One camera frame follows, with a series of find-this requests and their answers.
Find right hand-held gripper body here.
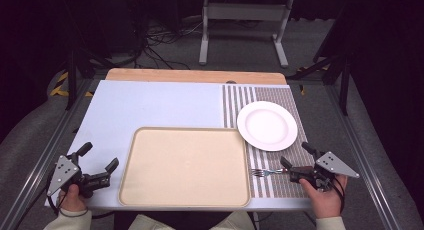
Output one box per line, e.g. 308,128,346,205
289,151,361,193

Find black tripod stand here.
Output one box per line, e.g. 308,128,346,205
285,51,353,117
63,44,116,112

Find person's lap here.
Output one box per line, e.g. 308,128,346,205
113,209,258,230

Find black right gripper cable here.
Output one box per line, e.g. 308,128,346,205
333,175,346,215

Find metal fork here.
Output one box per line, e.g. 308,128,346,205
251,168,288,178

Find person's right hand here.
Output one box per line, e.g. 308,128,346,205
298,175,349,220

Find white round plate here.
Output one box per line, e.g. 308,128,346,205
236,100,299,153

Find beige rectangular tray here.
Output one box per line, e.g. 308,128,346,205
117,126,252,208

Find striped woven placemat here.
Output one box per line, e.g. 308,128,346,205
221,84,316,200

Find white metal stand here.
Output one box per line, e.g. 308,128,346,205
198,0,295,70

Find pale blue table sheet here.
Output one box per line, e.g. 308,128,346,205
44,79,314,212

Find aluminium frame rail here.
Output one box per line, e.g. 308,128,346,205
323,84,405,230
0,77,98,230

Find black floor cables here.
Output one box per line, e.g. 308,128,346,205
141,18,205,71

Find yellow floor tape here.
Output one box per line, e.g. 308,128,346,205
49,71,95,98

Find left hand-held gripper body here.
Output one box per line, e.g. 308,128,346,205
46,152,112,199

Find person's left hand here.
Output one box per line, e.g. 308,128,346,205
58,184,89,213

